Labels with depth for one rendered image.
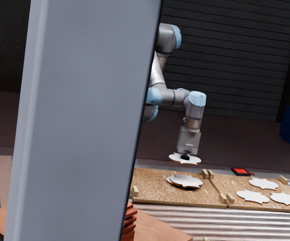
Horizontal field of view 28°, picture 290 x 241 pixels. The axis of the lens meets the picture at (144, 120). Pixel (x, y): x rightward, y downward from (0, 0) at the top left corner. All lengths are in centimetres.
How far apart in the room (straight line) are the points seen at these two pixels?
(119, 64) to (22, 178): 13
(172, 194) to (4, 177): 71
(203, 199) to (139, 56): 206
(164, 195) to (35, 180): 199
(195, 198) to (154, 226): 58
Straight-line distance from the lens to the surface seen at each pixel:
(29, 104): 49
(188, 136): 254
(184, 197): 251
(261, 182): 286
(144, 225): 196
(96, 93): 49
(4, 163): 253
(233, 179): 284
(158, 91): 252
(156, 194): 247
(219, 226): 236
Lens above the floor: 190
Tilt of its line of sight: 16 degrees down
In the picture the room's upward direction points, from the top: 10 degrees clockwise
